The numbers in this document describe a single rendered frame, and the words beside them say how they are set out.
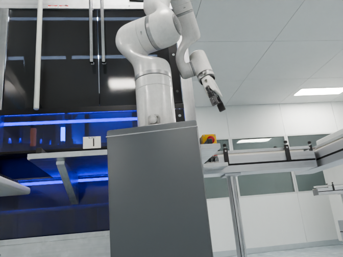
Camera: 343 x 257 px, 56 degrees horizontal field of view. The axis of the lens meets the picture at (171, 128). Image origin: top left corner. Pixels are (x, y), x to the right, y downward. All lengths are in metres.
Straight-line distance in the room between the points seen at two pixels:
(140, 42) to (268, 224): 5.87
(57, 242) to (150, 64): 0.93
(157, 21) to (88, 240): 1.00
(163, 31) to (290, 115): 6.45
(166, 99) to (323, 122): 6.86
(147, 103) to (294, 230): 6.12
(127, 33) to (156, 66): 0.17
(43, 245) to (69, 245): 0.11
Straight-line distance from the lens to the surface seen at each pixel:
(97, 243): 1.56
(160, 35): 1.07
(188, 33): 1.58
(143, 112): 0.97
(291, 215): 6.90
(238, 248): 1.80
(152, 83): 0.99
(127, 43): 1.10
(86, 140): 1.63
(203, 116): 6.72
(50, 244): 1.59
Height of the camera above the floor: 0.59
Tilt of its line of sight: 17 degrees up
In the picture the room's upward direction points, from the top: 5 degrees counter-clockwise
